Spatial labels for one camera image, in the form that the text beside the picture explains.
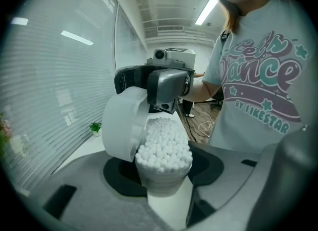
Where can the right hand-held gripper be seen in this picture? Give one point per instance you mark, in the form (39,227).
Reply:
(179,58)

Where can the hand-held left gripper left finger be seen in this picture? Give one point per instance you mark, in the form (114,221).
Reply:
(87,200)

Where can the ceiling light bar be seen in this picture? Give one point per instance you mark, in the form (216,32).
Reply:
(206,9)

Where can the black office chair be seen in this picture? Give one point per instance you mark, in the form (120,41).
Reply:
(217,99)

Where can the cotton swab container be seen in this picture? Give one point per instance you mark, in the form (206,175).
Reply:
(162,182)

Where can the small potted plant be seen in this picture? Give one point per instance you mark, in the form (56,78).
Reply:
(95,127)

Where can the person's light blue printed t-shirt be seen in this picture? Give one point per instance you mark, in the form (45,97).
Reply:
(253,63)

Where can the person's right forearm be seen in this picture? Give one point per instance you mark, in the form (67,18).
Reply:
(203,91)

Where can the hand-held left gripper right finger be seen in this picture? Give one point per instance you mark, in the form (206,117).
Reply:
(218,175)

